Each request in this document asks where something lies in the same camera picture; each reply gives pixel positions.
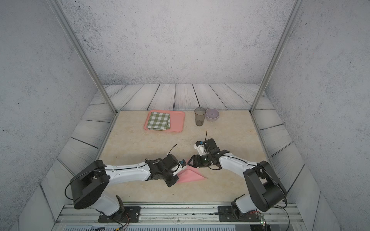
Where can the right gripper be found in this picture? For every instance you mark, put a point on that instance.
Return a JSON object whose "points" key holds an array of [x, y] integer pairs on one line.
{"points": [[199, 163]]}

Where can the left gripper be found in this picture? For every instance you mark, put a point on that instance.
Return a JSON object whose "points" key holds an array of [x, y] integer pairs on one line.
{"points": [[174, 181]]}

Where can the pink square paper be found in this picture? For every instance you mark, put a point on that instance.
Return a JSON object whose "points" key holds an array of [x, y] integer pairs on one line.
{"points": [[190, 174]]}

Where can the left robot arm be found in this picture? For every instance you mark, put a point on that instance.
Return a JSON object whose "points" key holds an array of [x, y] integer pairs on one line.
{"points": [[88, 187]]}

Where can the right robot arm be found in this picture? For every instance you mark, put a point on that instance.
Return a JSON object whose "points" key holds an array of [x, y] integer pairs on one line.
{"points": [[264, 186]]}

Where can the pink plastic tray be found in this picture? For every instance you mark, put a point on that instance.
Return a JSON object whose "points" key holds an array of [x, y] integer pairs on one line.
{"points": [[177, 120]]}

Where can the translucent grey plastic cup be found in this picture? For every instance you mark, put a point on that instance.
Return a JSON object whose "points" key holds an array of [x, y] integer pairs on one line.
{"points": [[200, 113]]}

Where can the green checkered cloth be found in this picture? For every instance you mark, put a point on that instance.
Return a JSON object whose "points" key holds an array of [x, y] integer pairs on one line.
{"points": [[159, 121]]}

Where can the small lavender bowl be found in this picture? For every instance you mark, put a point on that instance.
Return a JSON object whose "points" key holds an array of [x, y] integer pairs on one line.
{"points": [[212, 114]]}

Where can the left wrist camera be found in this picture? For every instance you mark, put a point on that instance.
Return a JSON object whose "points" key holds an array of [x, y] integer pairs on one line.
{"points": [[182, 165]]}

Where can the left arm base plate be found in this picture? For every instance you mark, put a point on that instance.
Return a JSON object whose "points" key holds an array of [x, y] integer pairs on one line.
{"points": [[121, 214]]}

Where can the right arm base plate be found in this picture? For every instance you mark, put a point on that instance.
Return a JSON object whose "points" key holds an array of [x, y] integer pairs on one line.
{"points": [[232, 214]]}

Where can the aluminium front rail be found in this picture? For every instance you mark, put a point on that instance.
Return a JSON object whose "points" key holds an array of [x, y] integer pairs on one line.
{"points": [[182, 217]]}

